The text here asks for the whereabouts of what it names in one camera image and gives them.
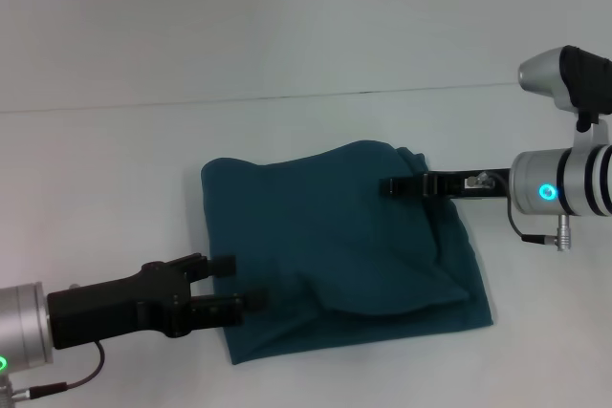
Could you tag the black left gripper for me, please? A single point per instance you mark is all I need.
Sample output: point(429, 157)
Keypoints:
point(110, 307)

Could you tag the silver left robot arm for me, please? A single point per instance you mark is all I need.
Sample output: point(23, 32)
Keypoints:
point(24, 327)

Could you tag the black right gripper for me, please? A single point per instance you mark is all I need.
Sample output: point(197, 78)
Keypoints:
point(459, 186)

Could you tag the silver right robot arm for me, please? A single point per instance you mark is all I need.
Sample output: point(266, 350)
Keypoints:
point(564, 183)

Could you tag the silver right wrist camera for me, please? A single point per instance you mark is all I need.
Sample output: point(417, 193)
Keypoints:
point(559, 78)

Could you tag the teal blue printed t-shirt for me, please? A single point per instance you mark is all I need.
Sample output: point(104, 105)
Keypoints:
point(334, 245)

